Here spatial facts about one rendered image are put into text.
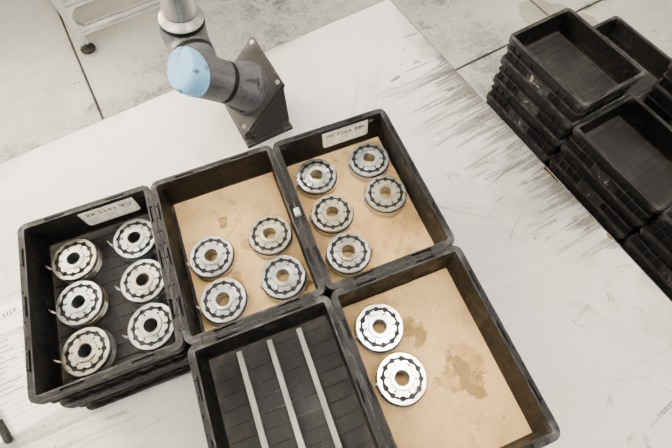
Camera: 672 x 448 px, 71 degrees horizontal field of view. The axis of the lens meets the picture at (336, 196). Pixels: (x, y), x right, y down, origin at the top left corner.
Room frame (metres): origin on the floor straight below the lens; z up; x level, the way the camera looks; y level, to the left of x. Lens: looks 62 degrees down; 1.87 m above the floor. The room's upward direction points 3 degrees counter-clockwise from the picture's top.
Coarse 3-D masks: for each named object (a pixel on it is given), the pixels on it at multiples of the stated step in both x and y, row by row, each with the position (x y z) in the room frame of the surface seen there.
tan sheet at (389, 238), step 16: (336, 160) 0.66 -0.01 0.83; (368, 160) 0.66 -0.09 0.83; (352, 176) 0.61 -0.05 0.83; (336, 192) 0.57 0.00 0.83; (352, 192) 0.56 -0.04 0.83; (304, 208) 0.53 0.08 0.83; (352, 224) 0.48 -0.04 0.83; (368, 224) 0.47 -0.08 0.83; (384, 224) 0.47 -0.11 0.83; (400, 224) 0.47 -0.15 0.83; (416, 224) 0.47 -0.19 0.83; (320, 240) 0.44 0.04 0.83; (368, 240) 0.43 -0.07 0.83; (384, 240) 0.43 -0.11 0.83; (400, 240) 0.43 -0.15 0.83; (416, 240) 0.42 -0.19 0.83; (384, 256) 0.39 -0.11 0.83; (400, 256) 0.39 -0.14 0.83
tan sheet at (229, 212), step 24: (216, 192) 0.58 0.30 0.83; (240, 192) 0.58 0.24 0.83; (264, 192) 0.58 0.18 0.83; (192, 216) 0.52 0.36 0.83; (216, 216) 0.52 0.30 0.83; (240, 216) 0.51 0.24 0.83; (288, 216) 0.51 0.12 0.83; (192, 240) 0.45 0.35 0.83; (240, 240) 0.45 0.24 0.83; (240, 264) 0.39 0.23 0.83; (264, 264) 0.38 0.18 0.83; (312, 288) 0.32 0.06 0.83
